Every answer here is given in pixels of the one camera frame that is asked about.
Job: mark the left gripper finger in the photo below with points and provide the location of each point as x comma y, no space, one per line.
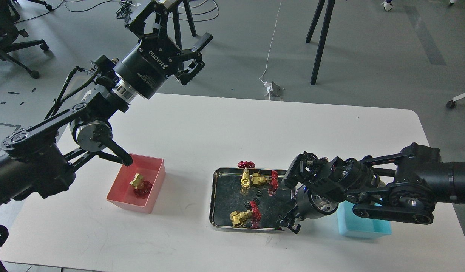
190,61
150,21

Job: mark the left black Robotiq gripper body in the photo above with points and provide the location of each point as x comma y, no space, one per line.
147,66

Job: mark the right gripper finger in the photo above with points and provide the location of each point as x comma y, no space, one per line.
282,221
293,226

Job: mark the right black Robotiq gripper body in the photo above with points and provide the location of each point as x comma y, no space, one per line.
309,205

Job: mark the brass valve red handle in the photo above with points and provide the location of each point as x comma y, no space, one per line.
239,218
141,187
272,181

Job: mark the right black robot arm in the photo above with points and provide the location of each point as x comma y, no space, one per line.
402,187

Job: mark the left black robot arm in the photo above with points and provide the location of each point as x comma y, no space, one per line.
44,158

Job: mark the blue plastic box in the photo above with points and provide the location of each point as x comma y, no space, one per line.
353,226

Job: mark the brass valve top upright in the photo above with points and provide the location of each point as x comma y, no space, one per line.
245,178

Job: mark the pink plastic box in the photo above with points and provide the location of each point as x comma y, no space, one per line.
121,193

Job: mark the metal tray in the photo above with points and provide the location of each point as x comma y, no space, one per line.
227,197

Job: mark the white power adapter on floor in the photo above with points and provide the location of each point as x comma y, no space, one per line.
271,90

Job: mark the black office chair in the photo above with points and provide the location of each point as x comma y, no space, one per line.
9,33

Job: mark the black tripod right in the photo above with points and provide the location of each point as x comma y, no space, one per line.
323,35

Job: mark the white chair base castor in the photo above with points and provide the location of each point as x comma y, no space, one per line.
387,5

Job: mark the brass valve bottom red handle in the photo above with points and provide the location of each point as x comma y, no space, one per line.
239,218

